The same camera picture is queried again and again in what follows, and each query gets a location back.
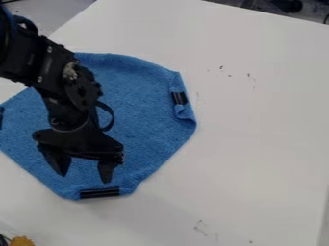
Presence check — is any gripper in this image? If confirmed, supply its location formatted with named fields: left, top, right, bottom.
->
left=31, top=110, right=126, bottom=185

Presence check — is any blue cloth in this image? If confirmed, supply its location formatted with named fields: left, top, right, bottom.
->
left=0, top=52, right=198, bottom=202

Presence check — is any yellow toy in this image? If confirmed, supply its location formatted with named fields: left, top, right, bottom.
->
left=9, top=235, right=37, bottom=246

